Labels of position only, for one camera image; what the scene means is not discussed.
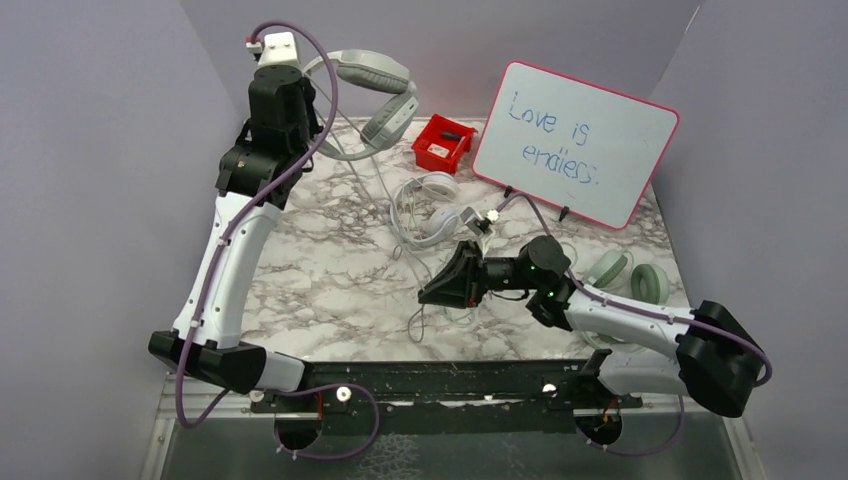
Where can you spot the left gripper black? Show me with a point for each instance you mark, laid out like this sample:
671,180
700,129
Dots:
314,126

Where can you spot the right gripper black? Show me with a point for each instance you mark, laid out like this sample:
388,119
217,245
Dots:
461,283

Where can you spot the grey headphones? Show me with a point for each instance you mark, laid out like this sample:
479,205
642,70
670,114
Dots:
386,83

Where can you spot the white headphones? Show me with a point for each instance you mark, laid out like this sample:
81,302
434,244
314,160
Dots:
423,211

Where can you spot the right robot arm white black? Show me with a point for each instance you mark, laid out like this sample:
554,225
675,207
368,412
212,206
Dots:
702,353

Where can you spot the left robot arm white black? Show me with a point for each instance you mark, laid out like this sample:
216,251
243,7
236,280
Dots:
255,178

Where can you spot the green headphones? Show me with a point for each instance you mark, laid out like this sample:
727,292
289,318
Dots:
615,269

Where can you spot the red plastic bin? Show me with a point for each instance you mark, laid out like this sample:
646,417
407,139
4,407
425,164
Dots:
441,144

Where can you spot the pink framed whiteboard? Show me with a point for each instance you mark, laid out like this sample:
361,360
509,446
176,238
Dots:
573,144

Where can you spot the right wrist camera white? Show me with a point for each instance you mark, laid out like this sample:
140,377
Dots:
481,225

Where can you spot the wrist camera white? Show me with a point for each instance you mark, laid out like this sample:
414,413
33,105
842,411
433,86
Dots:
274,50
481,225

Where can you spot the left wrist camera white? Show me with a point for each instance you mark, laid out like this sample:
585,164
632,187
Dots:
274,50

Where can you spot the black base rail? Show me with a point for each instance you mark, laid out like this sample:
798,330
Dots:
446,397

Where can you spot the aluminium frame rail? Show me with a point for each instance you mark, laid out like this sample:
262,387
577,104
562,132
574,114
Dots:
197,396

